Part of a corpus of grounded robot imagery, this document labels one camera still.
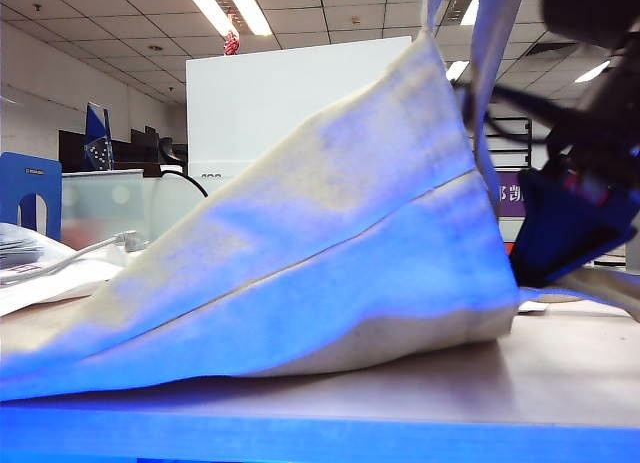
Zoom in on white cable with plug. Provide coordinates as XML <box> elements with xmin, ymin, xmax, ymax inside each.
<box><xmin>0</xmin><ymin>229</ymin><xmax>150</xmax><ymax>286</ymax></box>

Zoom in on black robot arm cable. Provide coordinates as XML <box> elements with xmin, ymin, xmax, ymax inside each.
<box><xmin>451</xmin><ymin>79</ymin><xmax>569</xmax><ymax>145</ymax></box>

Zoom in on beige canvas tote bag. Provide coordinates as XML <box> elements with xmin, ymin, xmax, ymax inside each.
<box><xmin>0</xmin><ymin>0</ymin><xmax>640</xmax><ymax>403</ymax></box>

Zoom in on thin black cable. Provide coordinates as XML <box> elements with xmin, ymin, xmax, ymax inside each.
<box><xmin>158</xmin><ymin>167</ymin><xmax>210</xmax><ymax>200</ymax></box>

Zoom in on black wall shelf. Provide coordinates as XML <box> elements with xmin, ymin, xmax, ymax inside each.
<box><xmin>485</xmin><ymin>114</ymin><xmax>534</xmax><ymax>170</ymax></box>

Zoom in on blue metal bookend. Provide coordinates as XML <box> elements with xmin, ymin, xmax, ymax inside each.
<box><xmin>0</xmin><ymin>151</ymin><xmax>63</xmax><ymax>243</ymax></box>

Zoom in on fluorescent ceiling light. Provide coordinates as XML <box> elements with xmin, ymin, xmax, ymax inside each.
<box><xmin>458</xmin><ymin>0</ymin><xmax>482</xmax><ymax>27</ymax></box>
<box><xmin>573</xmin><ymin>59</ymin><xmax>612</xmax><ymax>85</ymax></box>
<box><xmin>180</xmin><ymin>0</ymin><xmax>274</xmax><ymax>38</ymax></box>
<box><xmin>444</xmin><ymin>59</ymin><xmax>470</xmax><ymax>83</ymax></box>

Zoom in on blue cartoon glasses case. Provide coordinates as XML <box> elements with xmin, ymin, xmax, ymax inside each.
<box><xmin>508</xmin><ymin>168</ymin><xmax>640</xmax><ymax>287</ymax></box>

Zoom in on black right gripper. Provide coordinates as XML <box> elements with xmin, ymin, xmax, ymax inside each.
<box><xmin>545</xmin><ymin>45</ymin><xmax>640</xmax><ymax>207</ymax></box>

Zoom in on white paper sheets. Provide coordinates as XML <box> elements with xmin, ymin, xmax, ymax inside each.
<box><xmin>0</xmin><ymin>255</ymin><xmax>127</xmax><ymax>318</ymax></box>

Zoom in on stack of printed papers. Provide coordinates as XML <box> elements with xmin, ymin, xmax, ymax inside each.
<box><xmin>0</xmin><ymin>221</ymin><xmax>77</xmax><ymax>285</ymax></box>

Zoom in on frosted glass partition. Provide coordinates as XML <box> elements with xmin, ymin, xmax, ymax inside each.
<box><xmin>60</xmin><ymin>168</ymin><xmax>147</xmax><ymax>250</ymax></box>

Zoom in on black monitors row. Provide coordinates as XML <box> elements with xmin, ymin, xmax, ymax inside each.
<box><xmin>58</xmin><ymin>125</ymin><xmax>162</xmax><ymax>174</ymax></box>

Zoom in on purple name plate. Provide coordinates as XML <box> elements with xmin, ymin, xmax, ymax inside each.
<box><xmin>493</xmin><ymin>170</ymin><xmax>527</xmax><ymax>220</ymax></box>

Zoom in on white whiteboard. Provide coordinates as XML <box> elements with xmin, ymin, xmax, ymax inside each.
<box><xmin>185</xmin><ymin>35</ymin><xmax>415</xmax><ymax>200</ymax></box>

